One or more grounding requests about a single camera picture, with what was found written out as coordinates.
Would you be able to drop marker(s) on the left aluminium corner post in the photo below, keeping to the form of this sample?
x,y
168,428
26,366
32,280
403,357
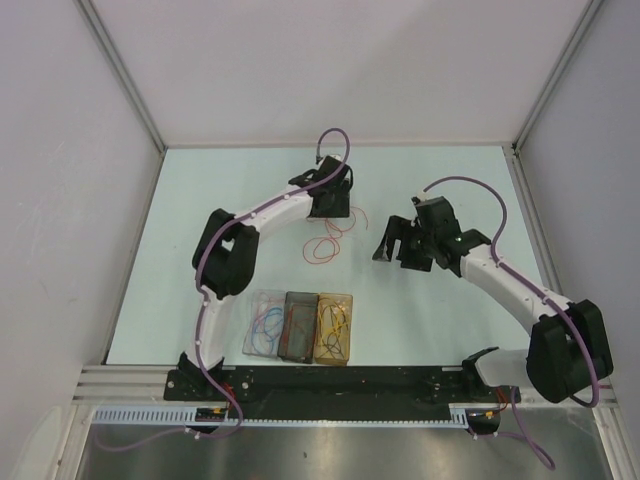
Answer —
x,y
114,60

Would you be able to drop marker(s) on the dark grey plastic bin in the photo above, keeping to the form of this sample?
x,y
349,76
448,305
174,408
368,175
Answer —
x,y
299,329

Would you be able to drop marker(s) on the clear plastic bin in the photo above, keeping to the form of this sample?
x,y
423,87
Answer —
x,y
265,327

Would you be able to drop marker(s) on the aluminium corner post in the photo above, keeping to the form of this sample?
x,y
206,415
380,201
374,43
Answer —
x,y
567,54
114,60

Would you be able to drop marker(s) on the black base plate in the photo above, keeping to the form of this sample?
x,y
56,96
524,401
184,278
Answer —
x,y
356,393

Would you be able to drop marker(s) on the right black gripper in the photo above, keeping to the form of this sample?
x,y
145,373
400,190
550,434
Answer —
x,y
401,229

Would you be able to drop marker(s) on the amber plastic bin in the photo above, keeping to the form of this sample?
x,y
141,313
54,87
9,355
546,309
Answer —
x,y
333,334

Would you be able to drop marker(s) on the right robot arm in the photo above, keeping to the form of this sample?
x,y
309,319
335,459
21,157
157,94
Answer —
x,y
568,347

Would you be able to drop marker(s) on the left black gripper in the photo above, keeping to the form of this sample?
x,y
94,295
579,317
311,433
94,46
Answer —
x,y
340,208

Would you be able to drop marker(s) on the right aluminium corner post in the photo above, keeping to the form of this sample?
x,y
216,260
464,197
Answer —
x,y
567,54

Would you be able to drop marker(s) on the aluminium frame rail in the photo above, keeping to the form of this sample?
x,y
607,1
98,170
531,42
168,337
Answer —
x,y
138,383

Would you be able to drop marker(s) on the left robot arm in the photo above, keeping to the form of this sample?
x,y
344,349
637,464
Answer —
x,y
226,255

